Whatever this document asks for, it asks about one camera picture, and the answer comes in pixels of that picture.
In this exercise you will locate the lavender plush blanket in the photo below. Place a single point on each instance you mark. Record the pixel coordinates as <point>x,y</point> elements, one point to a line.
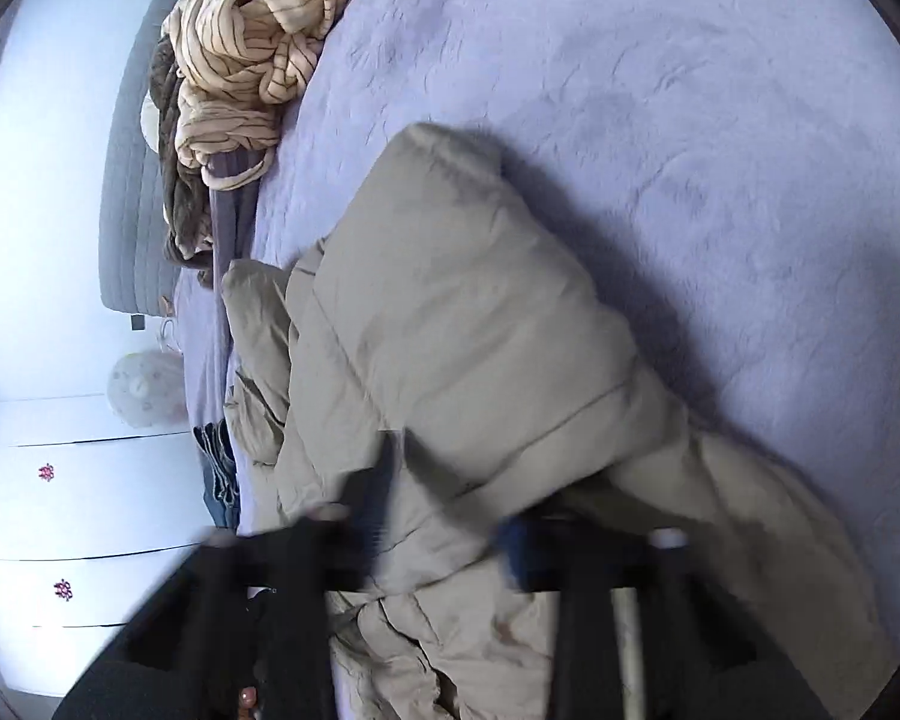
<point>645,127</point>

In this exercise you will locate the white wardrobe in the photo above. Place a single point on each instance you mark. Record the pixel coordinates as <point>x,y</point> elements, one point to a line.
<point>82,525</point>

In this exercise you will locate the beige puffer jacket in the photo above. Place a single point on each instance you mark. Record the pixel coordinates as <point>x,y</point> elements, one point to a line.
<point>450,330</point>

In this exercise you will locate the grey quilted headboard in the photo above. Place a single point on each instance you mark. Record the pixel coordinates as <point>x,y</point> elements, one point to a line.
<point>131,187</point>

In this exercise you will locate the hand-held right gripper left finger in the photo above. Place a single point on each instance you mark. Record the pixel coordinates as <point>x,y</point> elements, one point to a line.
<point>379,481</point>

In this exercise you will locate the blue denim jeans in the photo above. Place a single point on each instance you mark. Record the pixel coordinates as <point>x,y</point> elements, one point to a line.
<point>221,476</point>

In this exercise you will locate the pink flower sticker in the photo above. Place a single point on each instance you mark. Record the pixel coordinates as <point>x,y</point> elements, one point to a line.
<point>46,472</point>
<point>62,589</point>

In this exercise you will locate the brown fuzzy blanket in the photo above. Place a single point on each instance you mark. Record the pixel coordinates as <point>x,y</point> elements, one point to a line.
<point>180,202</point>

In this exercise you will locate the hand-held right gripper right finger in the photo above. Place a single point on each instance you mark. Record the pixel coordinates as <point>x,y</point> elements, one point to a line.
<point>523,551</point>

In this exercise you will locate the round white pleated cushion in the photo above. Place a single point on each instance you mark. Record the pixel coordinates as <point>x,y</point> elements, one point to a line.
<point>150,124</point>

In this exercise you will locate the cream striped fleece blanket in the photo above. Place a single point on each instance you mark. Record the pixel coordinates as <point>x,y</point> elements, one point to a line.
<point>232,37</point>

